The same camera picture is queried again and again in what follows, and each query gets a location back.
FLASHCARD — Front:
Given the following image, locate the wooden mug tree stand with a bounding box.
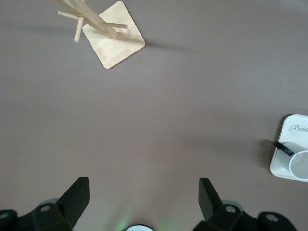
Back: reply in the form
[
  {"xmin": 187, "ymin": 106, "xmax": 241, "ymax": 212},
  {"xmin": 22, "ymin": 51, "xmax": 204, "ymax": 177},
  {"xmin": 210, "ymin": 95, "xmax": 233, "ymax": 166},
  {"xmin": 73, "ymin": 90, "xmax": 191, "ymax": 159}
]
[{"xmin": 54, "ymin": 0, "xmax": 146, "ymax": 70}]

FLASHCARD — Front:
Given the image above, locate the white smiley face mug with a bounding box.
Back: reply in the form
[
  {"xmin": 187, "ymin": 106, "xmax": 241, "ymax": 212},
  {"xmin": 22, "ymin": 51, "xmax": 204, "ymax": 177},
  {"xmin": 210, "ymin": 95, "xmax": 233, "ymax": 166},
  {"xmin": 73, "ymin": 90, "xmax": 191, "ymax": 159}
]
[{"xmin": 274, "ymin": 141, "xmax": 308, "ymax": 182}]

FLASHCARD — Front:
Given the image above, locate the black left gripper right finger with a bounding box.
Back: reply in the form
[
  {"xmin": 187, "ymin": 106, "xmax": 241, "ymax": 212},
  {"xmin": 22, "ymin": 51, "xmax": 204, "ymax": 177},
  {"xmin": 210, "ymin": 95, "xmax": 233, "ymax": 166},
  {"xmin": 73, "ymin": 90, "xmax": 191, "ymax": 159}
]
[{"xmin": 192, "ymin": 177, "xmax": 299, "ymax": 231}]

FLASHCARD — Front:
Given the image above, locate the cream rabbit print tray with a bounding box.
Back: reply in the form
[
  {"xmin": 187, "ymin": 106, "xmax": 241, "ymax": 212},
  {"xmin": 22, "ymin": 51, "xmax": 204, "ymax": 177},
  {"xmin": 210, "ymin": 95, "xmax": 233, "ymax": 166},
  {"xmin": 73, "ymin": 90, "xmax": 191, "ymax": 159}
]
[{"xmin": 269, "ymin": 113, "xmax": 308, "ymax": 181}]

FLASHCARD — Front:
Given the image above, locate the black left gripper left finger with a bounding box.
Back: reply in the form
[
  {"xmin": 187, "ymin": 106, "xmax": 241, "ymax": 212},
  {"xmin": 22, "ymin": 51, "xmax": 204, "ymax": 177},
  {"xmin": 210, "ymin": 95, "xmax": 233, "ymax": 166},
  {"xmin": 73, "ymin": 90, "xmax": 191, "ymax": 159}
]
[{"xmin": 0, "ymin": 177, "xmax": 90, "ymax": 231}]

